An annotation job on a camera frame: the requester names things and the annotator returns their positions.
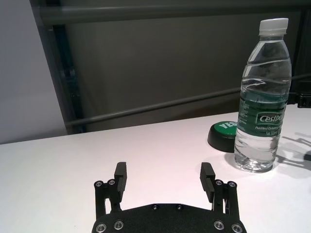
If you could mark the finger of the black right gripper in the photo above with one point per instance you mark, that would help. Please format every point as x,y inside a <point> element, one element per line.
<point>305,100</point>

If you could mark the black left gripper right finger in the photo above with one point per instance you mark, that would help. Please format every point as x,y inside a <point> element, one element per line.
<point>206,182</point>

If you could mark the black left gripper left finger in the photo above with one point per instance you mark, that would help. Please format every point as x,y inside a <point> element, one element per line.
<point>121,179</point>

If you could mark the clear water bottle green label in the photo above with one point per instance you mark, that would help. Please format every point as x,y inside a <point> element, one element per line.
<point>262,72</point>

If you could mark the green YES button black base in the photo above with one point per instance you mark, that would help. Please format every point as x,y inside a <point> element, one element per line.
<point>219,138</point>

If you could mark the wide grey horizontal beam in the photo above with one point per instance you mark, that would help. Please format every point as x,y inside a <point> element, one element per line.
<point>170,14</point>

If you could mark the dark vertical frame post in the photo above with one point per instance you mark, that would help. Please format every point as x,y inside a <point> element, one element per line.
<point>302,48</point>

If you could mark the grey horizontal rail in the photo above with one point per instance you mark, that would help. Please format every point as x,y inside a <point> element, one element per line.
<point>145,108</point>

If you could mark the blue vertical frame post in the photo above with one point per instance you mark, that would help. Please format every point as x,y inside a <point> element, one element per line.
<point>70,85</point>

